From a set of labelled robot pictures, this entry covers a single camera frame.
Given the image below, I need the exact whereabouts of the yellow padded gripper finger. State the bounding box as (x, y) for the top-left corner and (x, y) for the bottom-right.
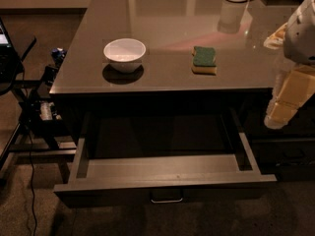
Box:
(264, 65), (315, 130)

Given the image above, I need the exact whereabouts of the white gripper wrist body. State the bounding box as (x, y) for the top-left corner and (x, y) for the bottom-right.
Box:
(283, 0), (315, 65)

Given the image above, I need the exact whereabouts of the green and yellow sponge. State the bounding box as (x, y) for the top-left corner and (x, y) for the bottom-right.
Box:
(192, 46), (217, 75)

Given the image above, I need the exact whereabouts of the open grey top drawer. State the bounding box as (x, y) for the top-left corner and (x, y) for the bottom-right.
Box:
(54, 109), (276, 207)

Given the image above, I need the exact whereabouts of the dark cabinet with drawers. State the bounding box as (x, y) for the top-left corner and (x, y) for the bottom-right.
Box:
(63, 91), (314, 197)

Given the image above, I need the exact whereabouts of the white ceramic bowl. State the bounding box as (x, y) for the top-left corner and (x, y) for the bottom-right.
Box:
(103, 38), (147, 74)

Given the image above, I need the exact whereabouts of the black side stand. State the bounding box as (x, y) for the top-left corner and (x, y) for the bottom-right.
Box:
(0, 35), (77, 182)

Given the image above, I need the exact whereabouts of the black laptop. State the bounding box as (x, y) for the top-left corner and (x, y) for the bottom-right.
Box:
(0, 19), (23, 84)

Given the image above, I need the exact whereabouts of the metal drawer handle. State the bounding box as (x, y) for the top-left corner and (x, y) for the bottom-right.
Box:
(150, 189), (183, 204)

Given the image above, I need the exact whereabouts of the black power cable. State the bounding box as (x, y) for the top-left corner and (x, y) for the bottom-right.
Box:
(25, 128), (38, 236)

